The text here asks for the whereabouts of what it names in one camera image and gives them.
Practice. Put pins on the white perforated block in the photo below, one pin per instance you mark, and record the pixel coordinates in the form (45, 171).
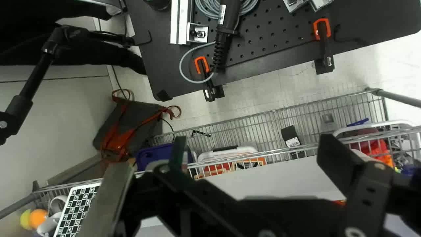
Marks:
(77, 208)

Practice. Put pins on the black tripod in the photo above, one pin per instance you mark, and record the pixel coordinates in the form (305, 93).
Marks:
(27, 93)

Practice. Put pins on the small black labelled box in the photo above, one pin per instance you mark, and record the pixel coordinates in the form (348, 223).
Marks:
(290, 133)

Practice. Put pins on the orange black clamp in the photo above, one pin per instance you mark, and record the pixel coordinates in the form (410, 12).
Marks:
(327, 61)
(198, 66)

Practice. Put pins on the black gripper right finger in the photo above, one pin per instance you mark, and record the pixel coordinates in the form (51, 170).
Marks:
(364, 188)

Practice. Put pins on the white package orange print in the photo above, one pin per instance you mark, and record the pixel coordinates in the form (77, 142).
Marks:
(219, 169)

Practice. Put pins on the yellow green ball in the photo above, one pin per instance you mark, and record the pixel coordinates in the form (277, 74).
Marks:
(26, 219)

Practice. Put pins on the blue plastic item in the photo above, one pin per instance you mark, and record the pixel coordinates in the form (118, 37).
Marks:
(152, 155)

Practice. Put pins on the red plastic toy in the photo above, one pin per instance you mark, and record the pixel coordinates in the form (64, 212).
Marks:
(370, 145)

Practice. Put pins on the aluminium extrusion bar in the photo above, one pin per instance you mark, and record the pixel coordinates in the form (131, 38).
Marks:
(180, 21)

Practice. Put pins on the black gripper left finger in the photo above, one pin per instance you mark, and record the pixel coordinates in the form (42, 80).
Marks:
(189, 197)

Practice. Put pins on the black perforated mounting board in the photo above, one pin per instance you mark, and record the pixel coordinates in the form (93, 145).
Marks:
(272, 30)

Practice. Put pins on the beige flat board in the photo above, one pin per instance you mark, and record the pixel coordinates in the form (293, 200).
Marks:
(107, 201)

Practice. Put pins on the orange ball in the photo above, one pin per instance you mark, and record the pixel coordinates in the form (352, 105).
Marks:
(40, 217)

